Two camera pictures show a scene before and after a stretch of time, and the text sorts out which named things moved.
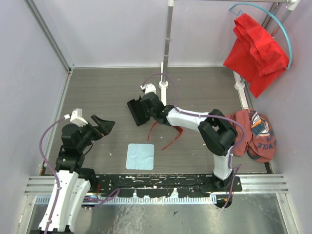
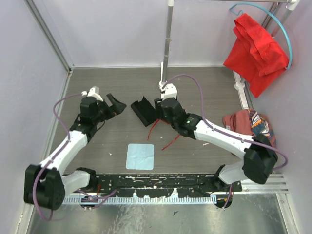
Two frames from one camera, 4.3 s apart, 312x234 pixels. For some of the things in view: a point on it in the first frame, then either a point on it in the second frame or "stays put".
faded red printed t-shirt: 260,142 stays put
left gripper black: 105,126 -> 117,107
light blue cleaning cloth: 140,156 stays put
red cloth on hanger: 255,54 stays put
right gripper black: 148,114 -> 159,110
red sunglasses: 177,127 stays put
